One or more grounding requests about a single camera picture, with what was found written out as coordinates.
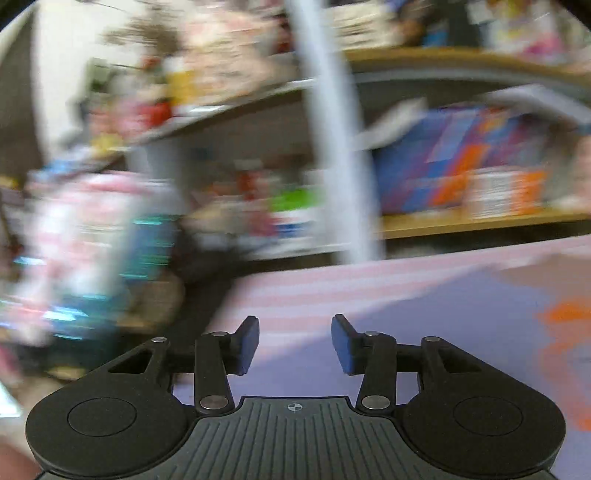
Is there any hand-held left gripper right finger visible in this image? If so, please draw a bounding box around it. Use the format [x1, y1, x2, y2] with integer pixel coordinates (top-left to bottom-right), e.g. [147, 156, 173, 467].
[331, 315, 483, 412]

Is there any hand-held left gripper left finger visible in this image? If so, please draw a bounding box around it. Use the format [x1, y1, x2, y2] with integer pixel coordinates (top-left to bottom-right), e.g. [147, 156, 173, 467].
[107, 316, 260, 415]

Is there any purple shirt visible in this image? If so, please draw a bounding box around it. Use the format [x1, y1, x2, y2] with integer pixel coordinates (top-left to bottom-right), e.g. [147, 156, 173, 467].
[173, 265, 591, 480]

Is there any pink checked bed sheet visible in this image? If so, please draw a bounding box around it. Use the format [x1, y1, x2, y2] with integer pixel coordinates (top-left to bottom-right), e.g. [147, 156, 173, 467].
[203, 237, 591, 356]

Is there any green white box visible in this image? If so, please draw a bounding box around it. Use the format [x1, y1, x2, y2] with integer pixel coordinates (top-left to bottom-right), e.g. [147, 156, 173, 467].
[270, 189, 324, 241]

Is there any wooden shelf unit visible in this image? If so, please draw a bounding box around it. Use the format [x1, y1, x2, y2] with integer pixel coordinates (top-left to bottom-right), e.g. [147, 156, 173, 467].
[124, 46, 591, 259]

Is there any pile of colourful packets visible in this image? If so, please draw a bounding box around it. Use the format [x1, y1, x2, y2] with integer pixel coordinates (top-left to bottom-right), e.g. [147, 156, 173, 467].
[0, 168, 185, 352]

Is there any white pole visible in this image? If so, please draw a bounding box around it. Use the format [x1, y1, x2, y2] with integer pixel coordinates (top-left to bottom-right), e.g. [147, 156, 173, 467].
[286, 0, 386, 265]

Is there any orange white box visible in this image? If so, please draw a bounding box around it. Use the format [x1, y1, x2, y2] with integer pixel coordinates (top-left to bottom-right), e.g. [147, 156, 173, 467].
[464, 168, 548, 220]

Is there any grey white flat packet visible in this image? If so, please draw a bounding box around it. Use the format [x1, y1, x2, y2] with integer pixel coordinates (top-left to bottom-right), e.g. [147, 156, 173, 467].
[482, 85, 591, 127]
[355, 99, 430, 151]

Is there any row of colourful books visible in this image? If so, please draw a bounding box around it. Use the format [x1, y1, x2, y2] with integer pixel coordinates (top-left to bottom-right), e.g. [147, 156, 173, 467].
[462, 0, 591, 70]

